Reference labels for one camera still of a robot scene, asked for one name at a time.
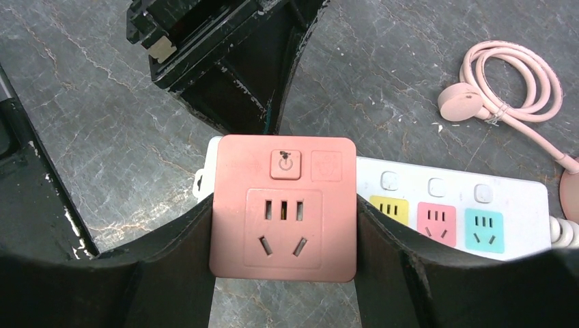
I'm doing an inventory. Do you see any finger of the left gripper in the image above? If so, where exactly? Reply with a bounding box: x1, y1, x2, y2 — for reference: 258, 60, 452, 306
126, 0, 328, 135

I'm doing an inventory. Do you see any pink round socket hub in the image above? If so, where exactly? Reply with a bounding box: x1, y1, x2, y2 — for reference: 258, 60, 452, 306
559, 170, 578, 221

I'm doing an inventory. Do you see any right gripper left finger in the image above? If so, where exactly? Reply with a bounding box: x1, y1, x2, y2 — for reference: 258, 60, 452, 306
1, 196, 216, 327

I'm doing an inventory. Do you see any pink cube socket adapter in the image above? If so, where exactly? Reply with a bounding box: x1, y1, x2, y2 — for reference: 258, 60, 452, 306
209, 135, 357, 283

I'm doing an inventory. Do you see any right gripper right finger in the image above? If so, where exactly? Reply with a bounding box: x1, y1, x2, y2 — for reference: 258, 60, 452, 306
354, 197, 578, 327

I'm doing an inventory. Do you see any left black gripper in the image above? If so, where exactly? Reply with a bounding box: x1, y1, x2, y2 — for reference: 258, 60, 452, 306
1, 71, 98, 262

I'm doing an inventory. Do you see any pink coiled cable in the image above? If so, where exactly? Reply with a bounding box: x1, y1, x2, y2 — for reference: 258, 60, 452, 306
437, 40, 579, 175

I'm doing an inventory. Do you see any white multicolour power strip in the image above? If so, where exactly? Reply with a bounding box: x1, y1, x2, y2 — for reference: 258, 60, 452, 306
195, 137, 552, 261

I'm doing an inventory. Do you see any white twisted strip cord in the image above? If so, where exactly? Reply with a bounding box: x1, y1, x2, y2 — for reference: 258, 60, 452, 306
548, 215, 579, 249

